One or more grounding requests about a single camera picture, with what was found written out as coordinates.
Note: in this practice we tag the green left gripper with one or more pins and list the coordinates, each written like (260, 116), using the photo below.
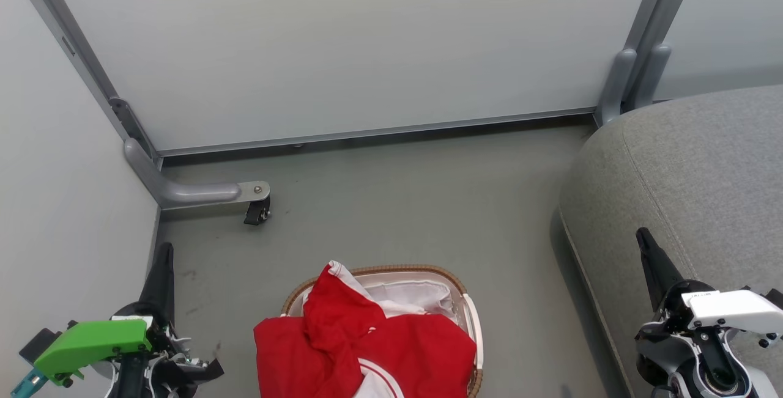
(92, 340)

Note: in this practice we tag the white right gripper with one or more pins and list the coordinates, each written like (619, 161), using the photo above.
(731, 311)

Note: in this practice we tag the red and white garment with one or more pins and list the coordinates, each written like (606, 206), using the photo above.
(416, 349)

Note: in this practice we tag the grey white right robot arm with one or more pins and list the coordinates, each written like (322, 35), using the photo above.
(685, 361)

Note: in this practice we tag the grey fabric sofa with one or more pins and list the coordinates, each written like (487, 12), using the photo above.
(703, 172)

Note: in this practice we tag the long grey partition foot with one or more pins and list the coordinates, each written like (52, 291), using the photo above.
(196, 193)

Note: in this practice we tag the black caster wheel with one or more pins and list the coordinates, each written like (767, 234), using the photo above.
(257, 211)

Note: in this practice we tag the short grey partition foot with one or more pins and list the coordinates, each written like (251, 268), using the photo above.
(651, 77)
(615, 89)

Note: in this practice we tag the white cloth basket liner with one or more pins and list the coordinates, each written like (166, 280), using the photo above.
(410, 297)

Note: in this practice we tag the white wicker-rimmed laundry basket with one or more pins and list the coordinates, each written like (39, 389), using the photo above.
(474, 331)

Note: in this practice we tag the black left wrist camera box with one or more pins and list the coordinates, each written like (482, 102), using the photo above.
(38, 344)

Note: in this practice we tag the grey metal hinge bracket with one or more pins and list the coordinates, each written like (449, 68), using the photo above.
(131, 126)

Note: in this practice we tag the grey partition bottom rail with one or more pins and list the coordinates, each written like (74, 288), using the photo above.
(379, 131)

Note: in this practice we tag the double grey partition post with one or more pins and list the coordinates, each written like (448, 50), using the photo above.
(664, 0)

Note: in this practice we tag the single grey partition post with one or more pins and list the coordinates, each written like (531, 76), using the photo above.
(67, 37)

